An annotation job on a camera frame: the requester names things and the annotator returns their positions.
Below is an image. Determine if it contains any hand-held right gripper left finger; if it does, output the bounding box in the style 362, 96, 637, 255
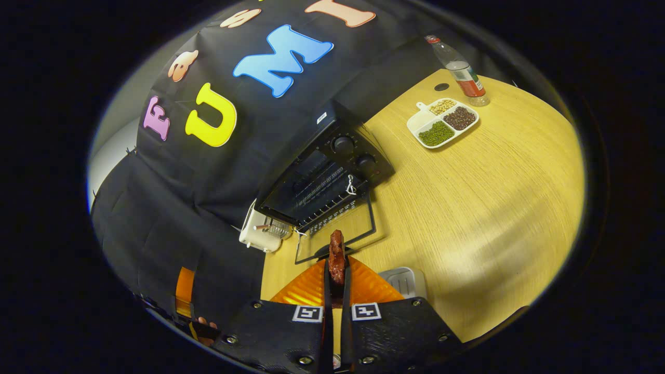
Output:
210, 257, 333, 374

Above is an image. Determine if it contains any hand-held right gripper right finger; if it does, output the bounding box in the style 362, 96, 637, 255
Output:
340, 256, 463, 374

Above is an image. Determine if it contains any red-brown roasted meat piece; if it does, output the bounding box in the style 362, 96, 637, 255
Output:
327, 230, 348, 286

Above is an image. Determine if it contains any black electric oven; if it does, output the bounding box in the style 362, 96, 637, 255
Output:
254, 101, 395, 265

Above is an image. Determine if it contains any small white slotted tray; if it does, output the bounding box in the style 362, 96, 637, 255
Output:
378, 266, 428, 301

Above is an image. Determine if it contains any white toaster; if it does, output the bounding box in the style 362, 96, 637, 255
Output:
239, 200, 291, 253

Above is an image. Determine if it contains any white divided plate of beans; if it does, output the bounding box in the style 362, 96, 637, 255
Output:
406, 98, 480, 150

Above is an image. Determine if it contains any clear bottle with red label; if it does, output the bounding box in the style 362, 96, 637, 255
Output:
424, 34, 490, 107

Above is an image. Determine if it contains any metal wire basket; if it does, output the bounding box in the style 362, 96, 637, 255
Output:
265, 218, 294, 241

